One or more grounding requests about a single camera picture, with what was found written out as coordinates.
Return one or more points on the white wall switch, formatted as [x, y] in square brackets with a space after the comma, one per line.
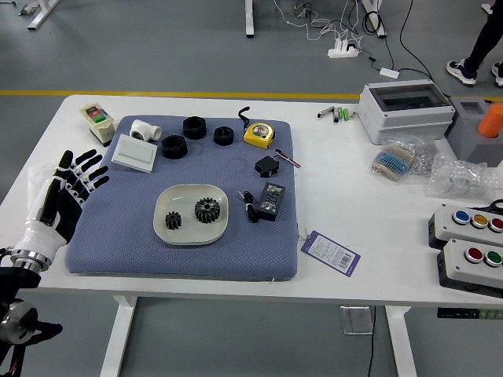
[134, 153]

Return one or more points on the bag of metal screws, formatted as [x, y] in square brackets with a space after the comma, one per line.
[426, 161]

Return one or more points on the white power adapter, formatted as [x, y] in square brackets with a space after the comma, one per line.
[389, 72]

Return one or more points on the silver metal tool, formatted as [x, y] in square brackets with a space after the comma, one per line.
[325, 112]

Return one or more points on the small black gear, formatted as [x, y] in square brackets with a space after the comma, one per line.
[173, 221]

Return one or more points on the beige red-green switch box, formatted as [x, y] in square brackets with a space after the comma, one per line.
[98, 123]

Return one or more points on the person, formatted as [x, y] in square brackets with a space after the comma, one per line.
[485, 35]

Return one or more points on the black table control panel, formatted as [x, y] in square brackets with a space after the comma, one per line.
[460, 314]

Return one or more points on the red-green button control box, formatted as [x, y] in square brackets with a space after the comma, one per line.
[460, 271]

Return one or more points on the purple label tag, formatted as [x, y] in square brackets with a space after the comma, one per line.
[330, 253]

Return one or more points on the green battery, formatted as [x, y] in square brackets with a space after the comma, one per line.
[346, 114]
[340, 114]

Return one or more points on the yellow tape measure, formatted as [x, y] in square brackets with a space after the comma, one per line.
[258, 135]

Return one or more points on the small black nut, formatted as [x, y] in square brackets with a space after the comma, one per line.
[224, 136]

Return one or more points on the grey block holder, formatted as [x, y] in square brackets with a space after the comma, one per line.
[467, 137]

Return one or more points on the blue-grey quilted mat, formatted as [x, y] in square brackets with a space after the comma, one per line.
[196, 259]

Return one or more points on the white table leg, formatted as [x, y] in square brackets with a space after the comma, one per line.
[116, 337]
[402, 345]

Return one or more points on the bubble wrap bag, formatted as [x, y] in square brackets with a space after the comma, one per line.
[461, 178]

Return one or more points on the white pipe tee fitting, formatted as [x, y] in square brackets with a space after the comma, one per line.
[144, 129]

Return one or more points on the cream square plate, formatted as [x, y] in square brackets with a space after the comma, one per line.
[188, 235]

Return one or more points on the metal floor plate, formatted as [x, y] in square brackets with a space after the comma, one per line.
[355, 320]

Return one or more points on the orange cylinder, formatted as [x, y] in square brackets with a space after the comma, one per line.
[491, 121]

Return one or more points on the grey electrical distribution box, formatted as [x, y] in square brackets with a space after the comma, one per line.
[404, 118]

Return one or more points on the white desk leg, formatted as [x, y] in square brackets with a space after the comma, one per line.
[250, 19]
[378, 19]

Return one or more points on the bag of blue resistors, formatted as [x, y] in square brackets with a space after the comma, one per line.
[393, 161]

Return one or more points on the three-button control box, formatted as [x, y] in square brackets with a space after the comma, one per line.
[448, 228]

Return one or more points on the big black gear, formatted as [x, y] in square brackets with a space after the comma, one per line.
[207, 210]

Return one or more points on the white desk foot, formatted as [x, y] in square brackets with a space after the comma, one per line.
[39, 13]

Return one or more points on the big black nut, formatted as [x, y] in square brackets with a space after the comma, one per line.
[174, 147]
[194, 127]

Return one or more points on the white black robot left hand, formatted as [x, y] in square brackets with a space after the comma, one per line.
[43, 231]

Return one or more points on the white power strip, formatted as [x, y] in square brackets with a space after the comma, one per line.
[342, 52]

